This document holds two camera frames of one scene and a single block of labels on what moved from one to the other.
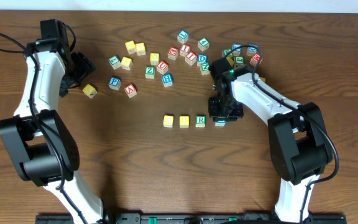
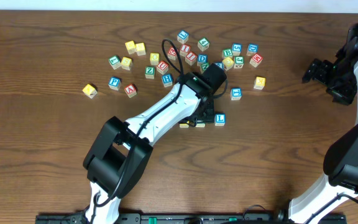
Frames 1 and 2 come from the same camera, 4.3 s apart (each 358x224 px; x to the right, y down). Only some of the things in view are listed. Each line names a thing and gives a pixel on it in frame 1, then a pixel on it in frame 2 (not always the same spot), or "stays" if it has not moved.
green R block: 201,121 stays
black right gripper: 224,112 → 319,73
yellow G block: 230,61 stays
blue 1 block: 220,123 stays
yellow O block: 184,121 stays
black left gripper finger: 82,65 → 206,111
